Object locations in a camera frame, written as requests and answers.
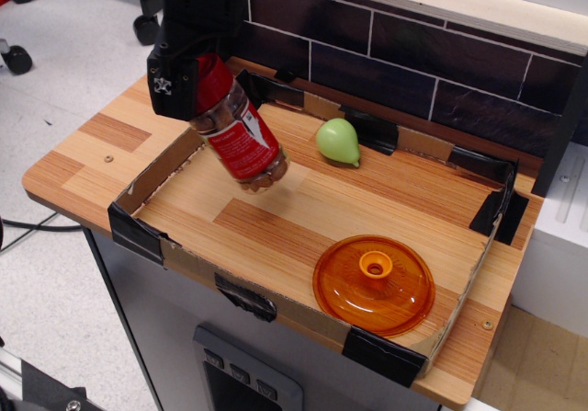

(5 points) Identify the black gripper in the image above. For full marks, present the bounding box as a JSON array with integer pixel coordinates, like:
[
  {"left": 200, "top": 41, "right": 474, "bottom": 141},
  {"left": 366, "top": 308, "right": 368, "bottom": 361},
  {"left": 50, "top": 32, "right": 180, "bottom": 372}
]
[{"left": 147, "top": 0, "right": 247, "bottom": 120}]

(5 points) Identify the red-lidded spice bottle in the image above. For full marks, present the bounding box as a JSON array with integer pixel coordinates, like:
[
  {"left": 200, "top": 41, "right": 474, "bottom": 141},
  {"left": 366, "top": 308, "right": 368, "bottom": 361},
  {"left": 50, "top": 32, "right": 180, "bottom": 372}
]
[{"left": 190, "top": 53, "right": 288, "bottom": 192}]

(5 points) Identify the cardboard fence with black tape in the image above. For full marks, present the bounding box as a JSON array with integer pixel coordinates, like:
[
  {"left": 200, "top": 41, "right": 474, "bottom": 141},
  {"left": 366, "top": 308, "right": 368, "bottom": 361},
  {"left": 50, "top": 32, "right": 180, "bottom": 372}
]
[{"left": 108, "top": 74, "right": 526, "bottom": 395}]

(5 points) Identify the dark brick backsplash panel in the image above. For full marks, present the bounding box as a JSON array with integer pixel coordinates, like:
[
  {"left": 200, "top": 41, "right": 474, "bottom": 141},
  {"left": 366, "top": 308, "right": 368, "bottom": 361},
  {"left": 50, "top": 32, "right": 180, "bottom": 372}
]
[{"left": 224, "top": 0, "right": 588, "bottom": 197}]

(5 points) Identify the green plastic pear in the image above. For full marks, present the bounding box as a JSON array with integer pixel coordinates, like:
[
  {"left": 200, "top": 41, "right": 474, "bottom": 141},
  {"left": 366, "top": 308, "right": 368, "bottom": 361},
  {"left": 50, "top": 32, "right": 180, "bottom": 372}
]
[{"left": 316, "top": 118, "right": 361, "bottom": 167}]

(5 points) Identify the black chair caster left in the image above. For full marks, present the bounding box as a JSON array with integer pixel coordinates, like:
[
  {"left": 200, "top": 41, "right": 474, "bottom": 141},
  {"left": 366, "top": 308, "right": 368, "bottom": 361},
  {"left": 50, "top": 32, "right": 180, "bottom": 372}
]
[{"left": 0, "top": 39, "right": 32, "bottom": 74}]

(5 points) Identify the orange transparent lid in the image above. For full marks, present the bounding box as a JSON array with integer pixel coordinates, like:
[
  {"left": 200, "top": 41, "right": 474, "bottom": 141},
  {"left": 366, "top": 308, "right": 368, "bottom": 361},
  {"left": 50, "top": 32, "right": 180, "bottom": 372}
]
[{"left": 312, "top": 235, "right": 435, "bottom": 337}]

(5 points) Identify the grey cabinet with control panel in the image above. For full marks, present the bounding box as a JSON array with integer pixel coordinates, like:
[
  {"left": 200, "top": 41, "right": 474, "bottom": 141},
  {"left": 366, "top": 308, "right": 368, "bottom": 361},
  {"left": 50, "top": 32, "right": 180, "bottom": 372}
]
[{"left": 85, "top": 231, "right": 440, "bottom": 410}]

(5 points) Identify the black floor cable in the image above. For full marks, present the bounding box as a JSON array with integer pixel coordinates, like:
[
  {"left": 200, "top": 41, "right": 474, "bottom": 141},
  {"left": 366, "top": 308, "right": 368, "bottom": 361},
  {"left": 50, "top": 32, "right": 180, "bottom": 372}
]
[{"left": 0, "top": 211, "right": 85, "bottom": 252}]

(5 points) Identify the black bracket bottom left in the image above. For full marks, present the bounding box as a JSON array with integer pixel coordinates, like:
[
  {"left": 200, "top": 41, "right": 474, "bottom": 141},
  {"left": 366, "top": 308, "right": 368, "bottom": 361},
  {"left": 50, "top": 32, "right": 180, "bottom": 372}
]
[{"left": 1, "top": 340, "right": 102, "bottom": 411}]

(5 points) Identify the white aluminium frame right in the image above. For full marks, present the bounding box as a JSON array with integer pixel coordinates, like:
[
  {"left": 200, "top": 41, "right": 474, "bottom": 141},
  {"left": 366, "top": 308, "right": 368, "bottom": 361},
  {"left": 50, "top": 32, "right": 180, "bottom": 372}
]
[{"left": 512, "top": 143, "right": 587, "bottom": 337}]

